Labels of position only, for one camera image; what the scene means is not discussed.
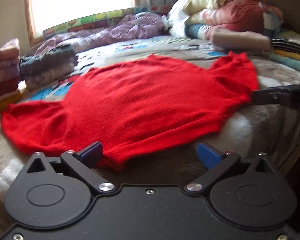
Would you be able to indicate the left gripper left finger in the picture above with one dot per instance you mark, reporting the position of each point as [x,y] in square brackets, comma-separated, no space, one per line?
[79,165]

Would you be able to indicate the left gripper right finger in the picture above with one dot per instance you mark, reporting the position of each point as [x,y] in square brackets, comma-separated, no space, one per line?
[218,164]

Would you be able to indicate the red knit sweater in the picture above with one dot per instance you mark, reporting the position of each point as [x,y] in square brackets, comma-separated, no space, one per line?
[134,108]

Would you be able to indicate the striped folded clothes stack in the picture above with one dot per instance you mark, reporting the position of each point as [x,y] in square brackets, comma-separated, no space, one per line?
[286,49]

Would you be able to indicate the folded denim clothes stack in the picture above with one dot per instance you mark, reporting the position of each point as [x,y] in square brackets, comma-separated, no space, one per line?
[40,70]

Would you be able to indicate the tall stack folded clothes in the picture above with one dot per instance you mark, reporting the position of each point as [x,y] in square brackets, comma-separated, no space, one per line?
[9,73]

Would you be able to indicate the folded beige sweater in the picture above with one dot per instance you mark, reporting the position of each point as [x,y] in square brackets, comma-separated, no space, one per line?
[233,40]

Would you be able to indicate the pile of folded quilts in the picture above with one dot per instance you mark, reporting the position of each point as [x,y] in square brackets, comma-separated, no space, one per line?
[198,18]

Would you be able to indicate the colourful alphabet headboard panel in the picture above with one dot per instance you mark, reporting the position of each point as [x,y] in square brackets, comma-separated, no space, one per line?
[102,20]

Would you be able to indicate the purple crumpled duvet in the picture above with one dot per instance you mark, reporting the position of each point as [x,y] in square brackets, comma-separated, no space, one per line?
[140,26]

